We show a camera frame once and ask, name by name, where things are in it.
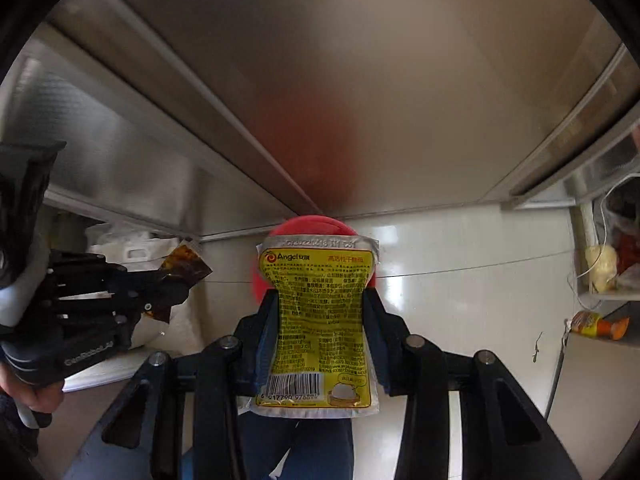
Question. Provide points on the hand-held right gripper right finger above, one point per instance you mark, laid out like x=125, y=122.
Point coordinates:
x=381, y=347

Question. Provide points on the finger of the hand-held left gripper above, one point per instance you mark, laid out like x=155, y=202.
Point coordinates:
x=120, y=302
x=115, y=275

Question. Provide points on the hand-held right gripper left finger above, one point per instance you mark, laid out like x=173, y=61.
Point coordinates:
x=262, y=345

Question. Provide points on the yellow printed packet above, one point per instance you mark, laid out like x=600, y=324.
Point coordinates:
x=315, y=310

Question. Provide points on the brown sauce packet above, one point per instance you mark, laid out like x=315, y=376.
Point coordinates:
x=187, y=262

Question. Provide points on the red plastic bin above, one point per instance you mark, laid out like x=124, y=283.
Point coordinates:
x=310, y=224

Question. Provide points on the person's left hand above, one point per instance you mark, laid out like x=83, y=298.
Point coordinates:
x=35, y=397

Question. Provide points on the person's blue trousers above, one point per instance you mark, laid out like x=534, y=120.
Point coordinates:
x=300, y=450

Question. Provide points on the embossed steel cabinet door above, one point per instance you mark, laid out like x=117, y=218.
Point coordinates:
x=100, y=130

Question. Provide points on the orange printed package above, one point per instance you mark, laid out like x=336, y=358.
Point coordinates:
x=592, y=324

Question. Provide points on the white storage shelf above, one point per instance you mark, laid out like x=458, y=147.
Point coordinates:
x=582, y=240

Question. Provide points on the cream plastic bag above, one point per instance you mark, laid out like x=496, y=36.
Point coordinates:
x=600, y=267

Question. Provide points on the smooth steel cabinet door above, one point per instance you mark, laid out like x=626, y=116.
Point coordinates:
x=375, y=85

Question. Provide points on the red plastic bag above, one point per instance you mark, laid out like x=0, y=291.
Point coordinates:
x=630, y=245

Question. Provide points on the clear plastic bag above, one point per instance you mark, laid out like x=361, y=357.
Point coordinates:
x=617, y=210

